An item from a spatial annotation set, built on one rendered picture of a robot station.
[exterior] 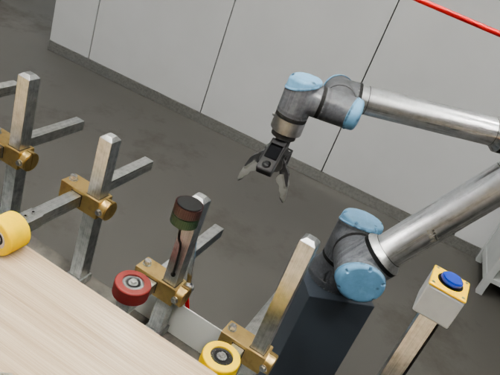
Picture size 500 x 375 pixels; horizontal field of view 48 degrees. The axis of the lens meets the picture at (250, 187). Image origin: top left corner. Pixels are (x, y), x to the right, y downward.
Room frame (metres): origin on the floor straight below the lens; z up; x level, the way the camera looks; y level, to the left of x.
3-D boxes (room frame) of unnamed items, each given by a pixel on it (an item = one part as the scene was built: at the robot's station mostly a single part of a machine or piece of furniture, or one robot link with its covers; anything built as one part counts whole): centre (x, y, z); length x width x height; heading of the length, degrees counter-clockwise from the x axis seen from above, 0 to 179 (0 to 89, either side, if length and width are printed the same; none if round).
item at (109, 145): (1.10, 0.33, 0.89); 0.04 x 0.04 x 0.48; 73
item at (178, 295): (1.03, 0.11, 0.85); 0.14 x 0.06 x 0.05; 73
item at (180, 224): (0.98, 0.10, 1.08); 0.06 x 0.06 x 0.02
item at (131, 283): (0.93, 0.16, 0.85); 0.08 x 0.08 x 0.11
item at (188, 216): (0.98, 0.10, 1.10); 0.06 x 0.06 x 0.02
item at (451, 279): (0.88, -0.40, 1.22); 0.04 x 0.04 x 0.02
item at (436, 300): (0.88, -0.40, 1.18); 0.07 x 0.07 x 0.08; 73
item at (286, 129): (1.47, -0.03, 1.16); 0.10 x 0.09 x 0.05; 78
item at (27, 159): (1.18, 0.59, 0.95); 0.14 x 0.06 x 0.05; 73
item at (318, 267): (1.68, -0.39, 0.65); 0.19 x 0.19 x 0.10
